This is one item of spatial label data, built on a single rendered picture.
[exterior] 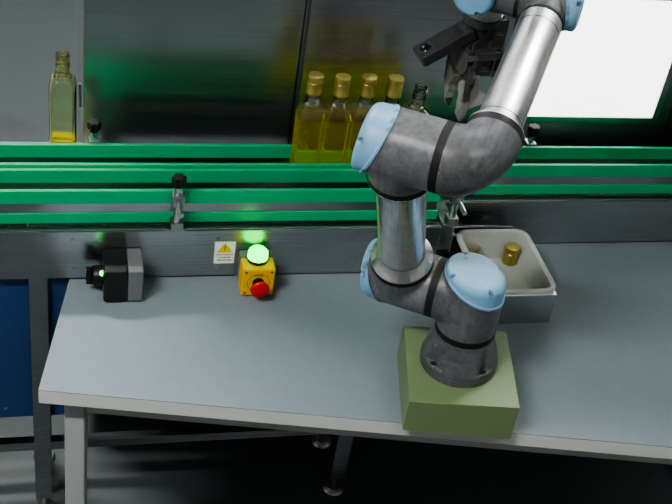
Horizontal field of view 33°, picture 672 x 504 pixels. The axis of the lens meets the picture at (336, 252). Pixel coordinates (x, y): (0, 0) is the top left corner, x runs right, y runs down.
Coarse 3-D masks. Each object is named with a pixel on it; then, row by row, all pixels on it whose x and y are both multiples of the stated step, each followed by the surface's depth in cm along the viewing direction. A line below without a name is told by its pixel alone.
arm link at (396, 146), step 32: (384, 128) 176; (416, 128) 176; (448, 128) 176; (352, 160) 180; (384, 160) 177; (416, 160) 175; (384, 192) 184; (416, 192) 183; (384, 224) 196; (416, 224) 195; (384, 256) 206; (416, 256) 205; (384, 288) 212; (416, 288) 211
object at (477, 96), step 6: (462, 84) 220; (462, 90) 220; (474, 90) 222; (462, 96) 221; (474, 96) 222; (480, 96) 223; (456, 102) 223; (462, 102) 221; (468, 102) 221; (474, 102) 223; (480, 102) 224; (456, 108) 224; (462, 108) 222; (468, 108) 223; (456, 114) 224; (462, 114) 223
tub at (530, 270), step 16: (464, 240) 260; (480, 240) 261; (496, 240) 262; (512, 240) 263; (528, 240) 259; (496, 256) 264; (528, 256) 258; (512, 272) 261; (528, 272) 258; (544, 272) 251; (512, 288) 256; (528, 288) 257; (544, 288) 246
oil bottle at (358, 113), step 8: (352, 104) 248; (352, 112) 247; (360, 112) 246; (352, 120) 247; (360, 120) 246; (352, 128) 247; (360, 128) 247; (352, 136) 248; (352, 144) 250; (352, 152) 251
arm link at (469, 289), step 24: (456, 264) 211; (480, 264) 212; (432, 288) 211; (456, 288) 208; (480, 288) 207; (504, 288) 210; (432, 312) 213; (456, 312) 210; (480, 312) 209; (456, 336) 214; (480, 336) 213
